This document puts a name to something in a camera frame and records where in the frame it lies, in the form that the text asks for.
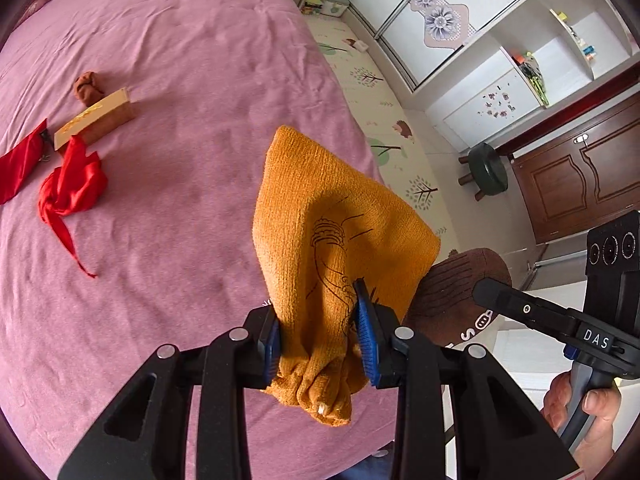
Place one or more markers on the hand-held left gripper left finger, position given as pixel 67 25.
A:
pixel 270 355

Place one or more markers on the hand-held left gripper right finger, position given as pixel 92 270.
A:
pixel 367 341

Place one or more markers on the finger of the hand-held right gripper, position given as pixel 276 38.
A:
pixel 525 308

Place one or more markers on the brown sock with white print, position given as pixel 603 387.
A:
pixel 460 280

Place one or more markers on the orange knit bag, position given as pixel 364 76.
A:
pixel 325 200

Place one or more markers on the person's right hand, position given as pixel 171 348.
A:
pixel 600 425

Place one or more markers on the brown wooden door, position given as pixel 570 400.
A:
pixel 575 180

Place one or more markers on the green round stool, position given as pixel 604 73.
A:
pixel 487 167

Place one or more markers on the bed with pink sheet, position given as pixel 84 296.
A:
pixel 175 235

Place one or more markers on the white low cabinet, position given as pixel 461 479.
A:
pixel 480 112

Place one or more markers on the patterned play mat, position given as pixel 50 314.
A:
pixel 380 110

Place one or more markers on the colourful toys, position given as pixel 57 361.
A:
pixel 532 75

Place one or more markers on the white open shelf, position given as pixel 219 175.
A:
pixel 565 55

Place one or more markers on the red satin scarf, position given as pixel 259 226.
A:
pixel 75 180

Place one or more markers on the gold box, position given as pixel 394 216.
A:
pixel 95 117

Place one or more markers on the small white floor object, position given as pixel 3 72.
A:
pixel 359 45

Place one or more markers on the white sliding door wardrobe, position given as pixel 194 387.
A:
pixel 450 10

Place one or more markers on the red fabric pouch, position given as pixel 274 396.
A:
pixel 17 165

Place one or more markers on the reddish brown sock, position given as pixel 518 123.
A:
pixel 87 89

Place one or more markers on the green storage box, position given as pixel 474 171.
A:
pixel 330 2

